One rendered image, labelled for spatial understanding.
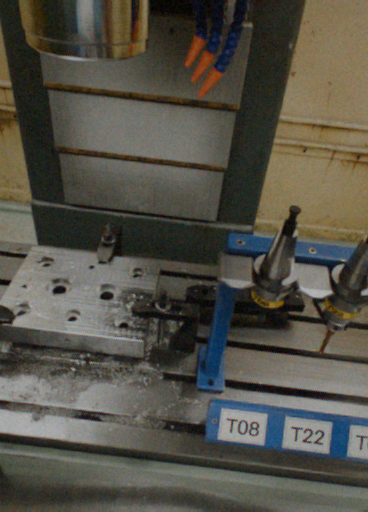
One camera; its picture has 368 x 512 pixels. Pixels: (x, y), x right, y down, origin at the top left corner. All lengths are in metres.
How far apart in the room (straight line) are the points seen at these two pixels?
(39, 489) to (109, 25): 0.78
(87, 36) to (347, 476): 0.76
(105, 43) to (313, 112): 1.07
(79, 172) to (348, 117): 0.89
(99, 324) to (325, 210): 1.15
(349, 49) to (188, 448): 1.21
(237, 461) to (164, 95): 0.81
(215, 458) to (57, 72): 0.90
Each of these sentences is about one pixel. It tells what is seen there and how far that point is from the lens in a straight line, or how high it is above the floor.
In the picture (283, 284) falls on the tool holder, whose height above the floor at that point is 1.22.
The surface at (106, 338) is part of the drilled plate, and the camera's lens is 0.80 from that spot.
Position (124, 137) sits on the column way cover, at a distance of 1.15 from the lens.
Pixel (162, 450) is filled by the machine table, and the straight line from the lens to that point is 0.78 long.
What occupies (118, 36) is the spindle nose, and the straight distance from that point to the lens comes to 0.57.
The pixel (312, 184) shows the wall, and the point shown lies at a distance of 1.67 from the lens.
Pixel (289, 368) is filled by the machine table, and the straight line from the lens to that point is 0.91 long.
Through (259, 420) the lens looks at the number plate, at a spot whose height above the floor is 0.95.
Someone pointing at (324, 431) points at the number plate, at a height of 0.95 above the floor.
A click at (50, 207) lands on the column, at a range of 1.36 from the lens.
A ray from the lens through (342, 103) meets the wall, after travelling 1.55.
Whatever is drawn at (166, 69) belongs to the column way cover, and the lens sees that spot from 1.07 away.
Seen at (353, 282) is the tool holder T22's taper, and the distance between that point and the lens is 0.61.
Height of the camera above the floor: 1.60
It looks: 40 degrees down
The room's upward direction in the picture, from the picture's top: 7 degrees clockwise
